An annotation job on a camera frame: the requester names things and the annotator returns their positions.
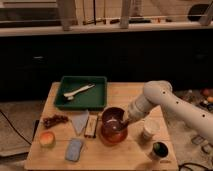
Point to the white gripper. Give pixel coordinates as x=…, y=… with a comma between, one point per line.
x=139, y=109

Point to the dark maroon bowl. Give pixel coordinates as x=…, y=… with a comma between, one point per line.
x=112, y=119

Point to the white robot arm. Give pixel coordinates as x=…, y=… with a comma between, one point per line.
x=159, y=93

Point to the green plastic tray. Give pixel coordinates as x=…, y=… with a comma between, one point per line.
x=94, y=98

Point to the white lidded cup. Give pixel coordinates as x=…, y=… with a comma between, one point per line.
x=150, y=128

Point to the orange bowl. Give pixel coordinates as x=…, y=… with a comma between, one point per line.
x=111, y=135

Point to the black mug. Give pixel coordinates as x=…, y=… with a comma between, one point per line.
x=160, y=150

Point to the small rectangular box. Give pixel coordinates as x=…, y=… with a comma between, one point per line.
x=91, y=126

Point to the blue sponge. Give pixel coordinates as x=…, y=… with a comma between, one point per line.
x=73, y=150

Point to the bunch of red grapes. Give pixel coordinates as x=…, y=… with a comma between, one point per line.
x=49, y=122

